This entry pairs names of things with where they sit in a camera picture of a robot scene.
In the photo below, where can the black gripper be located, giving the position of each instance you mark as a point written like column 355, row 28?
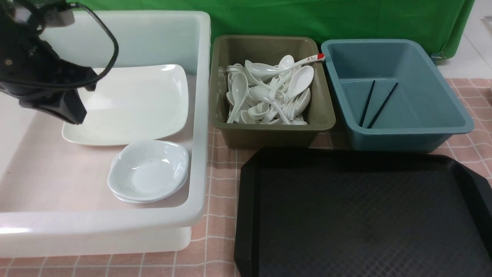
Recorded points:
column 27, row 58

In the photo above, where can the large white square plate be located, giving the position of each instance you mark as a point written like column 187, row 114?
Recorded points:
column 133, row 104

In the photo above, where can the blue plastic bin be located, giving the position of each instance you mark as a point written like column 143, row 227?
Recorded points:
column 422, row 113

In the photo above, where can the black plastic serving tray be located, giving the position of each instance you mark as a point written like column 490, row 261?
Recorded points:
column 342, row 213

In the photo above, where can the small white bowl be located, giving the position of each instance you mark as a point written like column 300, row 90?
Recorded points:
column 148, row 170
column 149, row 201

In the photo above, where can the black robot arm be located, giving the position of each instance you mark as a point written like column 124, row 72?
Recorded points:
column 36, row 17

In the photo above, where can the large white plastic tub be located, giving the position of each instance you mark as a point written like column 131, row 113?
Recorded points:
column 55, row 200

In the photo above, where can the pile of white spoons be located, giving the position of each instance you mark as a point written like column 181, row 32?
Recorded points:
column 264, row 103

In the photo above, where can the pink checkered tablecloth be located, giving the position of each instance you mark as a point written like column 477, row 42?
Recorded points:
column 210, row 253

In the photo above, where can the black chopstick gold tip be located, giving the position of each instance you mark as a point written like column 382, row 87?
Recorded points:
column 367, row 103

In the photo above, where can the white spoon red handle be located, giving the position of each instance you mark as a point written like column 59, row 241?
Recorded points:
column 264, row 70

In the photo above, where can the white ceramic soup spoon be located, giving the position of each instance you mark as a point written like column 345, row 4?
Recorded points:
column 239, row 90

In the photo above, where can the white spoon right top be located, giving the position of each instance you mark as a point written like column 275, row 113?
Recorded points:
column 300, row 81

